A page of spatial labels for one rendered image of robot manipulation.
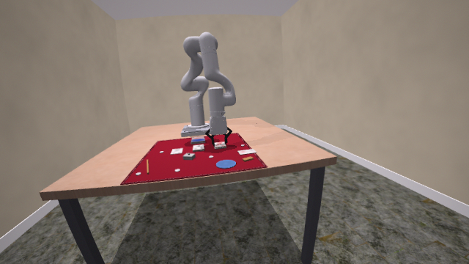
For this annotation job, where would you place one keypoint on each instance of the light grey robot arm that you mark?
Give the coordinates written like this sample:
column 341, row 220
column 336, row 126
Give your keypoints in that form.
column 217, row 98

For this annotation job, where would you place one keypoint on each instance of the blue round disc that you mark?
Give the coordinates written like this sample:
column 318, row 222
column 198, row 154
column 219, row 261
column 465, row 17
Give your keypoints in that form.
column 226, row 164

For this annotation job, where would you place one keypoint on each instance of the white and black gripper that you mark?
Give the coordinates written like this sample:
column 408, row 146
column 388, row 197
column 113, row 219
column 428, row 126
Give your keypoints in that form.
column 218, row 126

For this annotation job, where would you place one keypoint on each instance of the dark red card cloth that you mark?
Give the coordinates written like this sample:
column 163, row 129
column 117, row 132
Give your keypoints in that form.
column 162, row 165

